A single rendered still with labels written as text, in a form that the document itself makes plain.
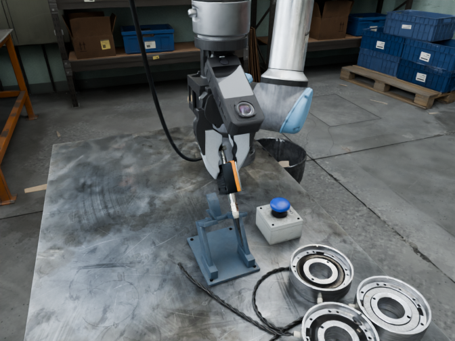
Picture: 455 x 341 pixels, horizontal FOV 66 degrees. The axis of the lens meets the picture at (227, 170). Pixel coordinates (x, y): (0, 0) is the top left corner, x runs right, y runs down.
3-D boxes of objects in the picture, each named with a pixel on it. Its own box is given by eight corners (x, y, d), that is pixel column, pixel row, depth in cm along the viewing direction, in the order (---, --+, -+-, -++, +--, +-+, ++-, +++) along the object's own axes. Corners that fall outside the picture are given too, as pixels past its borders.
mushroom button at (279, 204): (292, 224, 71) (294, 205, 68) (273, 229, 70) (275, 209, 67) (282, 213, 74) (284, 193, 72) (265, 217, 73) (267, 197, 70)
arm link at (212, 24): (261, 1, 43) (197, 3, 40) (258, 40, 45) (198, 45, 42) (236, -4, 49) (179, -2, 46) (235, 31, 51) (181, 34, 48)
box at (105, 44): (124, 55, 352) (118, 15, 333) (72, 61, 335) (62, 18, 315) (117, 47, 384) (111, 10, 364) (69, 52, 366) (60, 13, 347)
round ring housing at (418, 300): (412, 297, 59) (420, 280, 57) (432, 357, 50) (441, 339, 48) (348, 288, 60) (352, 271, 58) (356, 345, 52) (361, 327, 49)
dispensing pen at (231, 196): (238, 249, 53) (214, 141, 53) (229, 246, 57) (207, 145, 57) (252, 245, 54) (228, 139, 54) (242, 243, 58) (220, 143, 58)
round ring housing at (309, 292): (290, 256, 67) (292, 240, 65) (347, 264, 65) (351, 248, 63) (286, 301, 58) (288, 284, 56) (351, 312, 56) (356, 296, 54)
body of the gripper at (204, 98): (231, 105, 58) (232, 28, 52) (254, 124, 51) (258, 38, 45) (187, 111, 56) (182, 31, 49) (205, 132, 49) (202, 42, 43)
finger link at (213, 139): (206, 164, 60) (211, 113, 55) (219, 182, 55) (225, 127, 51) (189, 166, 59) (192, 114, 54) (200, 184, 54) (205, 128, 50)
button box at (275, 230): (300, 237, 72) (303, 218, 69) (269, 245, 69) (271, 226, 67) (282, 214, 78) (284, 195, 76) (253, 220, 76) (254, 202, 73)
